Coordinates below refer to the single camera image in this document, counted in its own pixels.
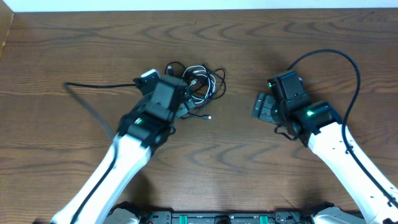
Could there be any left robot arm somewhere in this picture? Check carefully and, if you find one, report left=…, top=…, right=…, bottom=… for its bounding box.
left=51, top=75, right=190, bottom=223

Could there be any wooden side panel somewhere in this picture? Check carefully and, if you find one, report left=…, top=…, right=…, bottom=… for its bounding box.
left=0, top=0, right=14, bottom=56

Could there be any black USB cable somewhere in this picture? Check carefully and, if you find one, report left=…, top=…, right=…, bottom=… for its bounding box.
left=164, top=61, right=227, bottom=121

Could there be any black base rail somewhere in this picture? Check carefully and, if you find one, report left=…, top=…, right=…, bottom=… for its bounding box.
left=104, top=202, right=365, bottom=224

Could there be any white USB cable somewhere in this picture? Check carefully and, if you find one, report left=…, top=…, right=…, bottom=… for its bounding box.
left=181, top=64, right=217, bottom=105

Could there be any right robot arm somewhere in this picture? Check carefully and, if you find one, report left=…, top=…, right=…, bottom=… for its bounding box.
left=252, top=70, right=397, bottom=223

